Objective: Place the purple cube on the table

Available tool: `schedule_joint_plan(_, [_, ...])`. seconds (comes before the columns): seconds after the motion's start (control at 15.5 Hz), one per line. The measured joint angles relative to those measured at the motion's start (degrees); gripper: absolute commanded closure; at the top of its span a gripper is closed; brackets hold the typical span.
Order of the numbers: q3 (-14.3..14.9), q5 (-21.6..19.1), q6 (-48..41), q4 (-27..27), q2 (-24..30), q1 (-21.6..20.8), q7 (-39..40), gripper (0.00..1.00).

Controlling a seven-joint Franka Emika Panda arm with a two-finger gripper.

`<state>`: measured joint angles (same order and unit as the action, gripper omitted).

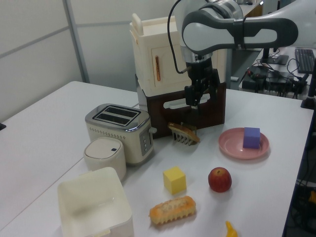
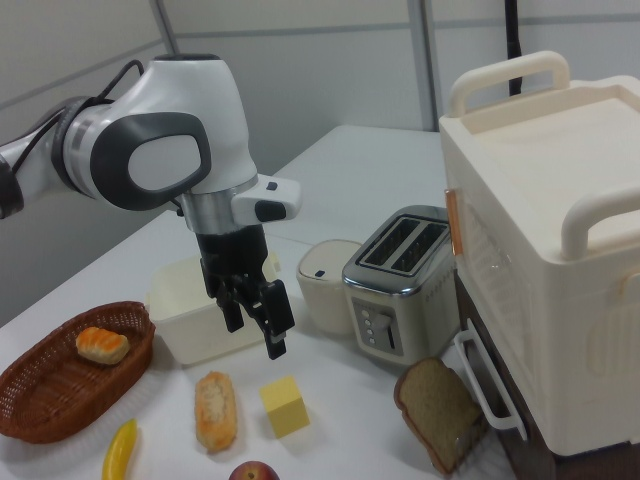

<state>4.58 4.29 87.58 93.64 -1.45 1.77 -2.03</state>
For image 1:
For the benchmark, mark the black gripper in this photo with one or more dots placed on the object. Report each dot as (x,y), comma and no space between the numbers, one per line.
(201,71)

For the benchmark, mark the purple cube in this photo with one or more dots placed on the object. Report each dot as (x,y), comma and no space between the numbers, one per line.
(251,138)

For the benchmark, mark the white grey Franka robot arm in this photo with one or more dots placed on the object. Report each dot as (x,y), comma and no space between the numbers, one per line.
(209,27)

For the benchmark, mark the yellow cube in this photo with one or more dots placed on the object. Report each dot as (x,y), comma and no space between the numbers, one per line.
(174,181)

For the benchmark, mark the dark brown box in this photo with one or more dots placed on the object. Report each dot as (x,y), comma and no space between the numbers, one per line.
(213,111)

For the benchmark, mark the brown bread slice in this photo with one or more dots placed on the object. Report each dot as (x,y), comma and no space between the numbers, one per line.
(185,132)

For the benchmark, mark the metal toast rack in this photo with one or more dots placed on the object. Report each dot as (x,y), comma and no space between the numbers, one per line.
(181,140)

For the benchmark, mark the pink plate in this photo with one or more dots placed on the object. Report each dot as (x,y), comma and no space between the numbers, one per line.
(232,145)

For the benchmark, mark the black monitor stand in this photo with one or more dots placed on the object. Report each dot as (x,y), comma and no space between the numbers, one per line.
(274,59)

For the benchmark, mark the red apple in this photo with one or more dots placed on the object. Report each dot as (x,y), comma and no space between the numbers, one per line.
(219,180)

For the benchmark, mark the cream chrome toaster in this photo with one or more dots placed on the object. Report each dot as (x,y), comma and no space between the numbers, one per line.
(111,133)

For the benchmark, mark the small cream lidded bin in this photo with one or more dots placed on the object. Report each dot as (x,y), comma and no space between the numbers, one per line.
(105,158)

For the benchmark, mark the black keyboard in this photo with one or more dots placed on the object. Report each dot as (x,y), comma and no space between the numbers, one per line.
(304,60)

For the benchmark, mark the long crusty bread loaf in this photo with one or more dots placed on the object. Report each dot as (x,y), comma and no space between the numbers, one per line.
(172,209)

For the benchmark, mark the yellow banana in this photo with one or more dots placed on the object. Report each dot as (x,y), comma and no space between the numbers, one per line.
(230,230)

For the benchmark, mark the open cream plastic box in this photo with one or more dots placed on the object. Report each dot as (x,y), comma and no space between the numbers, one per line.
(93,205)

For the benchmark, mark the black table clamp post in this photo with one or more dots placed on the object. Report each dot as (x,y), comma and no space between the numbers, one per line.
(309,98)

